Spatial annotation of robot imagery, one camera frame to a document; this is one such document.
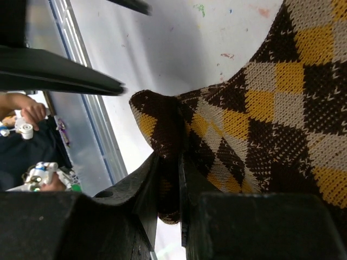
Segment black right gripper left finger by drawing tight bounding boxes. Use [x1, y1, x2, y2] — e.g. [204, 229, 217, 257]
[1, 154, 159, 259]

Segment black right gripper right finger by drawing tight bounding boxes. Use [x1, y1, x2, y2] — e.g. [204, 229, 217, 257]
[178, 153, 346, 259]

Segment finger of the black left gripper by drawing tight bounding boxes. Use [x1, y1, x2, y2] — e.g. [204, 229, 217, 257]
[1, 46, 125, 96]
[108, 0, 151, 15]

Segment brown yellow argyle sock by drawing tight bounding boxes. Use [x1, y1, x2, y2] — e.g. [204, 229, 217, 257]
[130, 1, 346, 227]

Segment operator right hand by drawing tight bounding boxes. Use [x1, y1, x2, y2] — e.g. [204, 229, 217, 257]
[21, 101, 47, 131]

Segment operator left hand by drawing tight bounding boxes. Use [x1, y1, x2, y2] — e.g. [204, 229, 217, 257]
[40, 172, 66, 192]

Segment white teleoperation controller upper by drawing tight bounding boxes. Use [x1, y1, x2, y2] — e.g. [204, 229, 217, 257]
[1, 118, 34, 140]

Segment aluminium rail frame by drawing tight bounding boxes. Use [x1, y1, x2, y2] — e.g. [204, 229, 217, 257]
[48, 1, 127, 196]

